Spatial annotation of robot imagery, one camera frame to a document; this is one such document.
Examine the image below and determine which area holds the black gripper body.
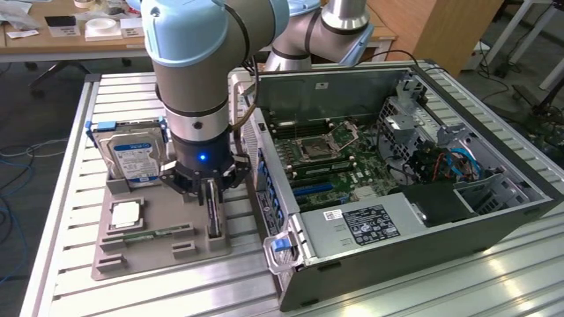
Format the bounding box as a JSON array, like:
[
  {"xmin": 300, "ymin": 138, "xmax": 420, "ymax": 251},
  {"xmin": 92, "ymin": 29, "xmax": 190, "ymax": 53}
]
[{"xmin": 172, "ymin": 131, "xmax": 237, "ymax": 192}]

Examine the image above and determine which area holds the graphics card black fan shroud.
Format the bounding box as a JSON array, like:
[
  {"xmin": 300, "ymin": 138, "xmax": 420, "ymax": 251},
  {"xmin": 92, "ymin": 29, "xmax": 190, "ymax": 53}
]
[{"xmin": 204, "ymin": 178, "xmax": 224, "ymax": 239}]

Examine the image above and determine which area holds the silver CPU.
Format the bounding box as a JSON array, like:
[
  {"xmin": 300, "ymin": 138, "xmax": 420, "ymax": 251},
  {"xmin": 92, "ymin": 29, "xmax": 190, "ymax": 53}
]
[{"xmin": 109, "ymin": 201, "xmax": 141, "ymax": 229}]

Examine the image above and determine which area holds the green RAM stick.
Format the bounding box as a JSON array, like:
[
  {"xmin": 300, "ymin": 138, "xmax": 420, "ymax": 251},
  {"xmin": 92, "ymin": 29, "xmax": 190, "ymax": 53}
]
[{"xmin": 121, "ymin": 228, "xmax": 176, "ymax": 240}]

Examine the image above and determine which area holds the blue expansion slot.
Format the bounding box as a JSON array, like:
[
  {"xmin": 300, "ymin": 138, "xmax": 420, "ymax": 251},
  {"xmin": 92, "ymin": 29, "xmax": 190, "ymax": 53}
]
[{"xmin": 292, "ymin": 183, "xmax": 336, "ymax": 196}]

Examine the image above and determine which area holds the CPU socket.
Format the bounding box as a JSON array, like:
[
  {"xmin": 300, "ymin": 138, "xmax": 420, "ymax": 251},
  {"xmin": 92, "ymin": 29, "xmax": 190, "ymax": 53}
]
[{"xmin": 297, "ymin": 135, "xmax": 338, "ymax": 162}]

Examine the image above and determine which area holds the black RAM stick white label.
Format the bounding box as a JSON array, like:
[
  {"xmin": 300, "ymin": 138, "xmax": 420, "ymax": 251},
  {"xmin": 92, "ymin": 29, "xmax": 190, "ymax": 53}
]
[{"xmin": 289, "ymin": 158, "xmax": 356, "ymax": 179}]

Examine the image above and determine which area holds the grey parts rack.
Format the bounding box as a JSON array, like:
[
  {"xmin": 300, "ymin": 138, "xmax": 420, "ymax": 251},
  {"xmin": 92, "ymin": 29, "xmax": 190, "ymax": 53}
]
[{"xmin": 89, "ymin": 176, "xmax": 233, "ymax": 282}]

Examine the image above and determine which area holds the grey power supply unit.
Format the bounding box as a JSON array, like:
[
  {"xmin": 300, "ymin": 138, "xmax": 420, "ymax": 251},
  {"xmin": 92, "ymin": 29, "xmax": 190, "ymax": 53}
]
[{"xmin": 298, "ymin": 193, "xmax": 430, "ymax": 258}]

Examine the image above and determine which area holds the metal socket cover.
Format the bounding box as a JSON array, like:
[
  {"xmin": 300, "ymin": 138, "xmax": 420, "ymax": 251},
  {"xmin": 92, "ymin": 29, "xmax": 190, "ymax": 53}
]
[{"xmin": 328, "ymin": 119, "xmax": 360, "ymax": 150}]

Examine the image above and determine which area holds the green motherboard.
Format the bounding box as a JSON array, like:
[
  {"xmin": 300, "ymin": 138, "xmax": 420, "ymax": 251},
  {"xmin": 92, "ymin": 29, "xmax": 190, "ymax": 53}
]
[{"xmin": 261, "ymin": 110, "xmax": 409, "ymax": 212}]

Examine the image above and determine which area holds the silver chipset heatsink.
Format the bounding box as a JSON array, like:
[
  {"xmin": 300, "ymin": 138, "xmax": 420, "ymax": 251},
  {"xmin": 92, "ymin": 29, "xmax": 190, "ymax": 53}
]
[{"xmin": 354, "ymin": 187, "xmax": 381, "ymax": 201}]

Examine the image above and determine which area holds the silver metal drive cage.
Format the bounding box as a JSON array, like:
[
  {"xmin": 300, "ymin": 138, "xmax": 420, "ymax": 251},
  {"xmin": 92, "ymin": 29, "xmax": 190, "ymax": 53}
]
[{"xmin": 378, "ymin": 75, "xmax": 481, "ymax": 159}]

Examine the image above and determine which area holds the white labelled box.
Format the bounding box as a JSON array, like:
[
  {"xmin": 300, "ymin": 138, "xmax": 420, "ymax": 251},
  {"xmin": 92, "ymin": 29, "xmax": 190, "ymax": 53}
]
[{"xmin": 118, "ymin": 18, "xmax": 146, "ymax": 39}]

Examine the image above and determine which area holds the white flat box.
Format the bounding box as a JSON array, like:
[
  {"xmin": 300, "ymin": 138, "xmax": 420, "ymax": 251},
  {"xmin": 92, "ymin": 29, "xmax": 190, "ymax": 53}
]
[{"xmin": 84, "ymin": 18, "xmax": 124, "ymax": 42}]

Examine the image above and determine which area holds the wooden desk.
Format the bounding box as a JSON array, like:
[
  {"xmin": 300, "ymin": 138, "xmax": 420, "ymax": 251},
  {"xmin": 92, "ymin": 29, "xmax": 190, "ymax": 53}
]
[
  {"xmin": 0, "ymin": 0, "xmax": 154, "ymax": 63},
  {"xmin": 258, "ymin": 22, "xmax": 397, "ymax": 63}
]

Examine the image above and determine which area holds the black open PC case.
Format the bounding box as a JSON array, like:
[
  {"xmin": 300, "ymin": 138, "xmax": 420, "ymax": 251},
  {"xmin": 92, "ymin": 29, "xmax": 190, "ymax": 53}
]
[{"xmin": 230, "ymin": 59, "xmax": 564, "ymax": 313}]

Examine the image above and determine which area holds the black and white box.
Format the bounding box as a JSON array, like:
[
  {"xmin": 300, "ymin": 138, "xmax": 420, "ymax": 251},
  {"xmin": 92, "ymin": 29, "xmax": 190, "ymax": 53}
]
[{"xmin": 44, "ymin": 15, "xmax": 81, "ymax": 38}]

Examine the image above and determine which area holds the clear plastic bag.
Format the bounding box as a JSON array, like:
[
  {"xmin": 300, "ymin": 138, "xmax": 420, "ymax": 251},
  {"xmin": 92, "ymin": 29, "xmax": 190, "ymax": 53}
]
[{"xmin": 0, "ymin": 0, "xmax": 42, "ymax": 30}]

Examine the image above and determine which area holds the silver disk bay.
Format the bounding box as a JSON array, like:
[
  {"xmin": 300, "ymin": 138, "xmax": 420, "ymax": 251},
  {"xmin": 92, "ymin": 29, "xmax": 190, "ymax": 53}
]
[{"xmin": 452, "ymin": 166, "xmax": 534, "ymax": 215}]

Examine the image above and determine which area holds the hard disk blue bracket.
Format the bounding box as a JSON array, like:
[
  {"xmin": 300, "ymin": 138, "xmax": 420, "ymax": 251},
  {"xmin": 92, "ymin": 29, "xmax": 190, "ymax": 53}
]
[{"xmin": 84, "ymin": 116, "xmax": 172, "ymax": 190}]

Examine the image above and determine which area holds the clear case handle blue latch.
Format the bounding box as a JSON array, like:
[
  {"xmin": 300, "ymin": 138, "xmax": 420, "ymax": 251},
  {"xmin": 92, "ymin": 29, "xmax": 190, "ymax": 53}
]
[{"xmin": 262, "ymin": 230, "xmax": 305, "ymax": 275}]

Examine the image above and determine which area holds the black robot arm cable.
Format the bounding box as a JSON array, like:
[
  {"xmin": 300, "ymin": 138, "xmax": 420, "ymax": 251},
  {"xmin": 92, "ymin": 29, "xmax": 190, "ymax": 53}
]
[{"xmin": 234, "ymin": 9, "xmax": 264, "ymax": 159}]

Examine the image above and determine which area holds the blue wire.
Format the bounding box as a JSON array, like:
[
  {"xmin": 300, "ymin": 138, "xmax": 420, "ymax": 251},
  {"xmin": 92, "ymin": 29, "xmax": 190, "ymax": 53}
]
[{"xmin": 442, "ymin": 148, "xmax": 481, "ymax": 181}]

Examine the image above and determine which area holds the blue floor cable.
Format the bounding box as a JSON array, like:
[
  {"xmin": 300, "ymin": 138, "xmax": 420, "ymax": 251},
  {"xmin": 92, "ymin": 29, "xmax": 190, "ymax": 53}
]
[{"xmin": 0, "ymin": 145, "xmax": 36, "ymax": 285}]

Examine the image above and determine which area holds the black cable behind case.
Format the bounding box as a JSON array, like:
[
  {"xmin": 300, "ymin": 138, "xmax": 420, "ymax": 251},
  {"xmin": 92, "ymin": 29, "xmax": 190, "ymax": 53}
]
[{"xmin": 360, "ymin": 49, "xmax": 445, "ymax": 72}]

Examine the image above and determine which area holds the white table frame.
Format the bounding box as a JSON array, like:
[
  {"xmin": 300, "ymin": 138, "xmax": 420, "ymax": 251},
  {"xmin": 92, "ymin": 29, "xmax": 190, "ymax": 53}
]
[{"xmin": 482, "ymin": 0, "xmax": 564, "ymax": 90}]

